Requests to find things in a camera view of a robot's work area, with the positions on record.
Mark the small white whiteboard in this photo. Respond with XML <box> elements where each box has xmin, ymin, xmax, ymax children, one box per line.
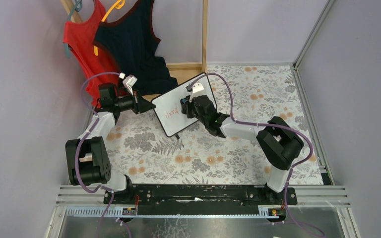
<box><xmin>151</xmin><ymin>73</ymin><xmax>217</xmax><ymax>137</ymax></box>

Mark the blue whiteboard eraser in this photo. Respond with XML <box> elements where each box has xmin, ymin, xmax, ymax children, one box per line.
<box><xmin>180</xmin><ymin>98</ymin><xmax>189</xmax><ymax>105</ymax></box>

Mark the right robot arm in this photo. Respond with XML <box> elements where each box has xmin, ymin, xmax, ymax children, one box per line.
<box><xmin>180</xmin><ymin>95</ymin><xmax>304</xmax><ymax>193</ymax></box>

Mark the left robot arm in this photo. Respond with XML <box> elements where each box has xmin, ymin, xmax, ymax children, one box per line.
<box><xmin>65</xmin><ymin>83</ymin><xmax>156</xmax><ymax>193</ymax></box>

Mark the wooden clothes rack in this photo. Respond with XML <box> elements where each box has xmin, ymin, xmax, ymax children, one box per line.
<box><xmin>61</xmin><ymin>0</ymin><xmax>209</xmax><ymax>105</ymax></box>

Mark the floral table mat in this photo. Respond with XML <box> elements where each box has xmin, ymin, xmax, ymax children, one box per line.
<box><xmin>105</xmin><ymin>65</ymin><xmax>310</xmax><ymax>184</ymax></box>

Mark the red tank top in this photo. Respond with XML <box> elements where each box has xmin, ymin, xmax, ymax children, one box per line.
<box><xmin>62</xmin><ymin>0</ymin><xmax>127</xmax><ymax>106</ymax></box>

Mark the navy tank top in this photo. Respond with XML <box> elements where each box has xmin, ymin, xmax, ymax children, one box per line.
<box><xmin>94</xmin><ymin>0</ymin><xmax>178</xmax><ymax>95</ymax></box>

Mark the orange clothes hanger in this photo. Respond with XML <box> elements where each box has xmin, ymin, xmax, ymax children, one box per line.
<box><xmin>93</xmin><ymin>0</ymin><xmax>126</xmax><ymax>57</ymax></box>

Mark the teal clothes hanger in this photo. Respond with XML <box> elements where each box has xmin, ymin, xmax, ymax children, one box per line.
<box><xmin>61</xmin><ymin>0</ymin><xmax>83</xmax><ymax>59</ymax></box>

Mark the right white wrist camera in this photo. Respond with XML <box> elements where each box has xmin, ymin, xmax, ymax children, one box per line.
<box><xmin>186</xmin><ymin>83</ymin><xmax>205</xmax><ymax>100</ymax></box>

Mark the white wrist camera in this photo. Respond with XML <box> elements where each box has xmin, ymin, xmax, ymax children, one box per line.
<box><xmin>186</xmin><ymin>83</ymin><xmax>205</xmax><ymax>100</ymax></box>
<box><xmin>119</xmin><ymin>72</ymin><xmax>137</xmax><ymax>95</ymax></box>

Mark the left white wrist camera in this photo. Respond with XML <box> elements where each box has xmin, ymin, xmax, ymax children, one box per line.
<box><xmin>119</xmin><ymin>72</ymin><xmax>137</xmax><ymax>95</ymax></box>

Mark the black mounting base plate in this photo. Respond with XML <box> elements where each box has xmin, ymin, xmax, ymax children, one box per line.
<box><xmin>103</xmin><ymin>184</ymin><xmax>298</xmax><ymax>216</ymax></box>

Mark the aluminium rail frame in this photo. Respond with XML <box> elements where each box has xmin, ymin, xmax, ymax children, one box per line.
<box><xmin>45</xmin><ymin>184</ymin><xmax>360</xmax><ymax>238</ymax></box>

